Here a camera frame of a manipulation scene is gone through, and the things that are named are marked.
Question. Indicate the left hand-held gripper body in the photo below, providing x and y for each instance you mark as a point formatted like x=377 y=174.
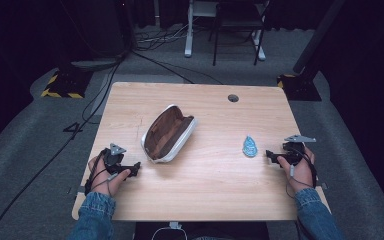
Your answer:
x=112 y=156

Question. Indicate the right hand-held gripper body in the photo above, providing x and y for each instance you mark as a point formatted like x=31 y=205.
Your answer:
x=294 y=148

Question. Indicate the blue teardrop-shaped sticker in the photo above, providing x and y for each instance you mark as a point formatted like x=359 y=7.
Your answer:
x=249 y=146

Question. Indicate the white pencil case brown lining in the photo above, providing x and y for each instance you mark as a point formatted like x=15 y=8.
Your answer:
x=168 y=134

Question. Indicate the person's right hand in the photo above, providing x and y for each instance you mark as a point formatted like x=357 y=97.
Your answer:
x=299 y=170

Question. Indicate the person's left hand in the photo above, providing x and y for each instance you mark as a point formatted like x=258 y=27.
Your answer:
x=106 y=178

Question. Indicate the black stand base hazard stripes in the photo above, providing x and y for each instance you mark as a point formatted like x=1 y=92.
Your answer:
x=66 y=83
x=298 y=87

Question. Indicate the black chair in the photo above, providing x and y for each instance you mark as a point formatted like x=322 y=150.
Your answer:
x=238 y=25

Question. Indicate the white desk frame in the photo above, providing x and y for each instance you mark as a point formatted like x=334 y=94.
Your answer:
x=193 y=30

